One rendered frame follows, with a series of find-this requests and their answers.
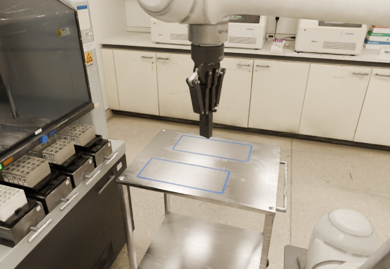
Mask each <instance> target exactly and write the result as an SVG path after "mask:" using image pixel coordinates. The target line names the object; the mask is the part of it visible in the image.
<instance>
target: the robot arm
mask: <svg viewBox="0 0 390 269"><path fill-rule="evenodd" d="M137 2H138V4H139V5H140V7H141V8H142V9H143V10H144V11H145V12H146V13H147V14H148V15H149V16H151V17H153V18H155V19H157V20H159V21H163V22H165V23H179V24H187V39H188V40H189V41H190V42H192V43H191V59H192V61H193V62H194V68H193V75H192V76H191V77H190V78H189V77H187V78H186V83H187V85H188V86H189V91H190V97H191V100H192V107H193V112H194V113H197V114H199V115H200V136H202V137H205V138H208V139H209V138H211V137H212V120H213V112H215V113H216V111H217V109H215V107H218V106H219V100H220V96H221V90H222V83H223V78H224V75H225V73H226V69H225V68H223V67H221V64H220V62H221V61H222V60H223V58H224V46H225V44H224V42H226V41H227V40H228V27H229V15H235V14H240V15H259V16H274V17H288V18H295V19H308V20H321V21H333V22H340V23H353V24H365V25H371V26H381V27H388V28H390V0H137ZM297 262H298V265H299V269H390V237H389V238H388V239H387V241H386V242H385V243H384V244H383V245H382V246H381V244H380V240H379V237H378V234H377V231H376V230H375V227H374V225H373V224H372V223H371V222H370V221H369V220H368V219H367V218H366V217H365V216H363V215H362V214H360V213H358V212H356V211H353V210H349V209H336V210H331V211H329V212H327V213H326V214H325V215H324V216H322V217H321V218H320V219H319V220H318V222H317V223H316V224H315V227H314V229H313V231H312V234H311V238H310V241H309V246H308V252H307V256H306V255H304V254H299V255H298V256H297Z"/></svg>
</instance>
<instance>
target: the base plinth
mask: <svg viewBox="0 0 390 269"><path fill-rule="evenodd" d="M112 112H113V114H119V115H124V116H132V117H141V118H146V119H154V120H162V121H171V122H176V123H184V124H192V125H200V121H198V120H189V119H180V118H175V117H167V116H160V115H159V116H158V115H153V114H144V113H137V112H128V111H123V110H114V109H112ZM212 127H214V128H221V129H227V130H235V131H243V132H251V133H257V134H265V135H273V136H278V137H286V138H295V139H303V140H308V141H316V142H325V143H330V144H338V145H346V146H354V147H360V148H368V149H376V150H384V151H389V152H390V146H387V145H378V144H370V143H364V142H355V141H348V140H343V139H335V138H326V137H318V136H313V135H304V134H299V133H297V134H296V133H290V132H282V131H273V130H264V129H259V128H251V127H239V126H234V125H227V124H219V123H212Z"/></svg>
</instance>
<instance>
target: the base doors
mask: <svg viewBox="0 0 390 269"><path fill-rule="evenodd" d="M101 52H102V60H103V68H104V76H105V80H106V89H107V97H108V102H109V108H110V109H114V110H123V111H128V112H137V113H144V114H153V115H158V116H159V115H160V116H167V117H175V118H180V119H189V120H198V121H200V115H199V114H197V113H194V112H193V107H192V100H191V97H190V91H189V86H188V85H187V83H186V78H187V77H189V78H190V77H191V76H192V75H193V68H194V62H193V61H192V59H191V55H185V54H176V53H159V52H145V51H129V50H120V49H103V48H102V49H101ZM141 56H145V57H153V58H152V59H151V58H141ZM159 57H160V58H165V59H167V58H169V59H168V60H164V59H157V58H159ZM132 60H138V61H139V62H132ZM152 62H154V64H153V71H152V70H151V66H152ZM172 63H181V64H182V65H177V64H172ZM220 64H221V67H223V68H230V69H233V70H226V73H225V75H224V78H223V83H222V90H221V96H220V100H219V106H218V107H215V109H217V111H216V113H215V112H213V120H212V122H213V123H219V124H227V125H234V126H239V127H251V128H259V129H264V130H273V131H282V132H290V133H296V134H297V133H299V134H304V135H313V136H318V137H326V138H335V139H343V140H348V141H355V142H364V143H370V144H378V145H387V146H390V77H383V76H376V75H375V74H376V73H377V74H380V75H386V76H388V75H390V69H379V68H372V67H356V66H341V65H332V64H317V63H311V64H310V63H300V62H284V61H275V60H258V59H254V60H253V59H239V58H225V57H224V58H223V60H222V61H221V62H220ZM237 64H245V65H248V64H249V65H250V66H238V65H237ZM253 64H254V69H253ZM256 65H259V66H267V65H268V66H269V67H256ZM309 67H310V68H309ZM249 70H250V72H248V71H249ZM252 70H253V75H252ZM255 70H257V72H255ZM353 72H355V73H363V74H365V73H367V74H369V75H360V74H352V73H353ZM308 73H309V75H308ZM332 76H336V77H346V79H339V78H332ZM307 80H308V81H307ZM251 83H252V88H251ZM306 83H307V84H306ZM305 90H306V91H305ZM250 96H251V101H250ZM304 96H305V97H304ZM303 103H304V104H303ZM302 106H303V107H302ZM249 109H250V114H249ZM301 112H302V114H301ZM248 115H249V120H248ZM300 119H301V120H300ZM299 122H300V123H299ZM298 129H299V130H298ZM353 136H354V137H353Z"/></svg>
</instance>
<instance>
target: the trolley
mask: <svg viewBox="0 0 390 269"><path fill-rule="evenodd" d="M280 154H281V146H279V145H271V144H263V143H259V142H251V141H243V140H239V139H231V138H223V137H215V136H212V137H211V138H209V139H208V138H205V137H202V136H200V134H195V133H191V132H183V131H175V130H168V129H163V128H162V129H161V130H159V132H158V133H157V134H156V135H155V136H154V138H153V139H152V140H151V141H150V142H149V143H148V144H147V145H146V146H145V148H144V149H143V150H142V151H141V152H140V153H139V154H138V155H137V157H136V158H135V159H134V160H133V161H132V162H131V164H130V165H129V166H128V167H127V168H126V169H125V170H124V171H123V172H122V174H121V175H120V176H119V177H118V178H117V179H116V182H117V184H118V190H119V195H120V203H121V211H122V218H123V223H124V231H125V239H126V243H127V251H128V258H129V266H130V269H266V268H267V267H268V266H269V259H268V253H269V246H270V239H271V234H272V228H273V220H274V216H275V214H276V211H280V212H283V213H286V211H287V180H288V162H287V161H283V160H280ZM280 164H285V174H284V195H283V207H277V206H276V202H277V189H278V181H279V167H280ZM127 186H132V187H136V188H141V189H146V190H150V191H155V192H161V193H164V206H165V218H164V220H163V222H162V223H161V225H160V227H159V229H158V231H157V233H156V234H155V236H154V238H153V240H152V242H151V244H150V246H149V247H148V249H147V251H146V253H145V255H144V256H143V259H142V260H141V262H140V264H139V266H138V267H137V264H136V255H135V247H134V241H133V233H132V224H131V215H130V210H129V202H128V193H127ZM169 195H175V196H180V197H183V198H189V199H194V200H199V201H203V202H208V203H213V204H217V205H222V206H227V207H233V208H237V209H242V210H247V211H252V212H256V213H261V214H265V222H264V226H263V233H261V232H256V231H252V230H248V229H244V228H239V227H234V226H231V225H226V224H221V223H216V222H213V221H208V220H203V219H199V218H195V217H190V216H185V215H181V214H176V213H172V212H170V205H169Z"/></svg>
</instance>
